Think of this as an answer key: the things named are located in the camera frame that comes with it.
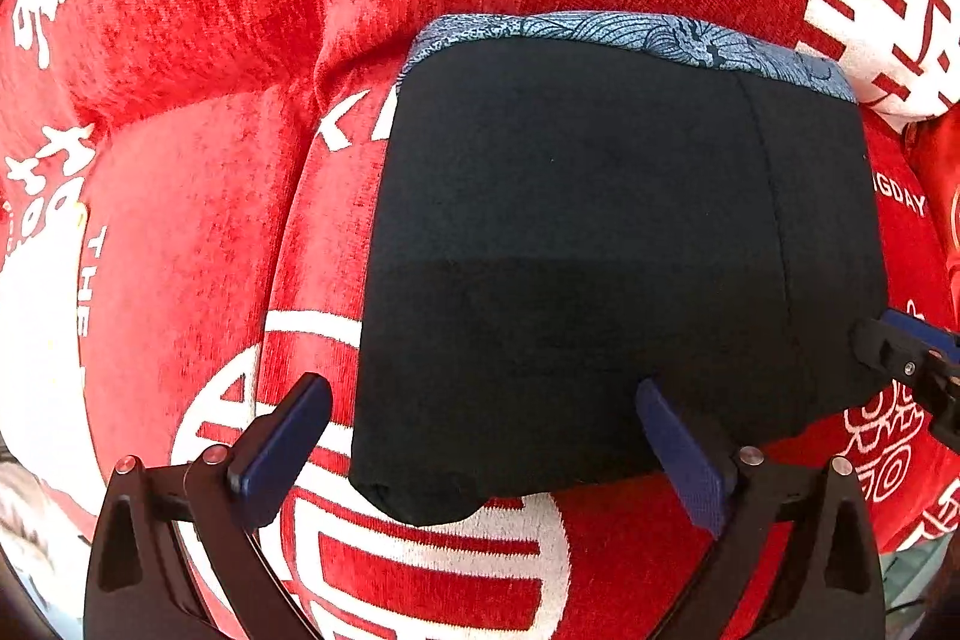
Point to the black pants with blue trim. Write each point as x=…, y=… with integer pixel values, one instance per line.
x=600, y=250

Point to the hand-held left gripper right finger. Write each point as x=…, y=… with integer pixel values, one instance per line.
x=686, y=452

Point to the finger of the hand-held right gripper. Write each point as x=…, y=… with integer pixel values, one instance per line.
x=919, y=325
x=892, y=351

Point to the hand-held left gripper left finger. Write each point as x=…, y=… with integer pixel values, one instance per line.
x=281, y=449

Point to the red printed blanket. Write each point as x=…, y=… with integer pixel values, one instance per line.
x=210, y=55

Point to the white fluffy cloth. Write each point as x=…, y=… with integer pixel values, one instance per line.
x=37, y=520

